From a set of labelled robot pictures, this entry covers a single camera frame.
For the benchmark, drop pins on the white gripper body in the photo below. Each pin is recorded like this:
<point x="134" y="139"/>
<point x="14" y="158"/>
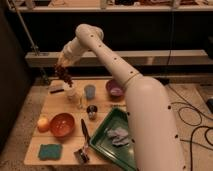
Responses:
<point x="64" y="61"/>

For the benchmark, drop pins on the dark red grape bunch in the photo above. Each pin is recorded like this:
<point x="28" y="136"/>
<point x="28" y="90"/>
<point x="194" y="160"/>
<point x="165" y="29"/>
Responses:
<point x="63" y="74"/>

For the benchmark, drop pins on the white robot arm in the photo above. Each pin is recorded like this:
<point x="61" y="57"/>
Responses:
<point x="152" y="124"/>

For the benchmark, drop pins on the white paper cup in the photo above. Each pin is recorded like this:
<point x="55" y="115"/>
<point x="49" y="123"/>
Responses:
<point x="70" y="91"/>

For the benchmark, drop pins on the light blue plastic cup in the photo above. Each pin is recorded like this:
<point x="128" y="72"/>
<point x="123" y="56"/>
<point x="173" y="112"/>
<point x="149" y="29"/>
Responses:
<point x="89" y="91"/>

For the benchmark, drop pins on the small dark metal cup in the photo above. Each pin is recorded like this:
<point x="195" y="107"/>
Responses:
<point x="92" y="112"/>

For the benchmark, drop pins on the black marker pen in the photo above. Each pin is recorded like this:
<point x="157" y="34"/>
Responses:
<point x="56" y="90"/>

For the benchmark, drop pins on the yellow banana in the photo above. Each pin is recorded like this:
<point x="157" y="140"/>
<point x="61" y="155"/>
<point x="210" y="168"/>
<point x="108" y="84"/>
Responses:
<point x="82" y="102"/>

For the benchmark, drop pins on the purple bowl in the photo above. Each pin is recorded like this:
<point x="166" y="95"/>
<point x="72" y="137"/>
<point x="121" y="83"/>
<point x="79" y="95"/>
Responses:
<point x="114" y="89"/>

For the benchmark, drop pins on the thin metal utensil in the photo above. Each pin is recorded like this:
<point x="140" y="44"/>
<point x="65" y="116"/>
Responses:
<point x="117" y="105"/>

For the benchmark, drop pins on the yellow orange fruit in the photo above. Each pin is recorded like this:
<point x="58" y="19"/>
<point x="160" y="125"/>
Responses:
<point x="43" y="124"/>

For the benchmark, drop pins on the grey blue crumpled cloth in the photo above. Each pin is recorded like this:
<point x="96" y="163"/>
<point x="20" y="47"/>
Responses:
<point x="119" y="136"/>

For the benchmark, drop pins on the green plastic tray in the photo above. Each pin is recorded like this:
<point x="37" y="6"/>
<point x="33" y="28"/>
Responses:
<point x="123" y="155"/>

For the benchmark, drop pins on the teal green sponge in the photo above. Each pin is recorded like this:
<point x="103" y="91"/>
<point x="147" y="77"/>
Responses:
<point x="50" y="151"/>

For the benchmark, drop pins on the black handled brush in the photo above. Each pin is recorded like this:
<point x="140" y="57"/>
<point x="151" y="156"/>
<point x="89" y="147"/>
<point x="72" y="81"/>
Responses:
<point x="81" y="154"/>

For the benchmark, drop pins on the metal shelf rail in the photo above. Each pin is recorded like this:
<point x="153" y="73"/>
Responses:
<point x="136" y="58"/>

